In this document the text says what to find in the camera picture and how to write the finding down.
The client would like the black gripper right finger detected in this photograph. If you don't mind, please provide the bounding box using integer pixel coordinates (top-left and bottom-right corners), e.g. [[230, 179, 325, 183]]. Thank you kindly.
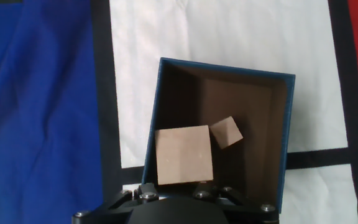
[[193, 182, 280, 224]]

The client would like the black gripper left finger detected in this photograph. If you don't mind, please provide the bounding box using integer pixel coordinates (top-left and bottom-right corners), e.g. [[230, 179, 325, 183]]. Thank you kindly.
[[71, 182, 160, 224]]

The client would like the large wooden cube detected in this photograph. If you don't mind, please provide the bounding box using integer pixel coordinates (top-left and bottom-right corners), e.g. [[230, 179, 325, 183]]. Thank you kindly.
[[154, 124, 214, 186]]

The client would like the small wooden cube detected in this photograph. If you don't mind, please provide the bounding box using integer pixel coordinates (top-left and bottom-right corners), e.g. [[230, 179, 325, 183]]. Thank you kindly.
[[209, 116, 244, 150]]

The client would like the dark blue gift box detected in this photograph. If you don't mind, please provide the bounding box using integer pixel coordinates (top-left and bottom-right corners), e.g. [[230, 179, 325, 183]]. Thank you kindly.
[[141, 57, 296, 215]]

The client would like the colour block patterned cloth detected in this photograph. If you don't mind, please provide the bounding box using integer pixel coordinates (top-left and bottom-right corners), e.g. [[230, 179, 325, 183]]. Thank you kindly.
[[0, 0, 358, 224]]

